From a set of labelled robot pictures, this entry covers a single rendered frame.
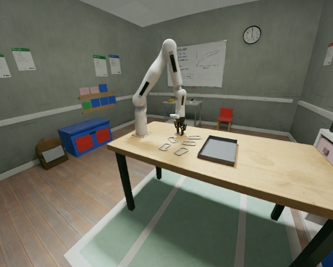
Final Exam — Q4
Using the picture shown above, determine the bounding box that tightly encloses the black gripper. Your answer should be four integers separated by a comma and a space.
174, 117, 187, 135

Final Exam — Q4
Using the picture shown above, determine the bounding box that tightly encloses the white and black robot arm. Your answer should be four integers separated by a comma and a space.
132, 39, 187, 136

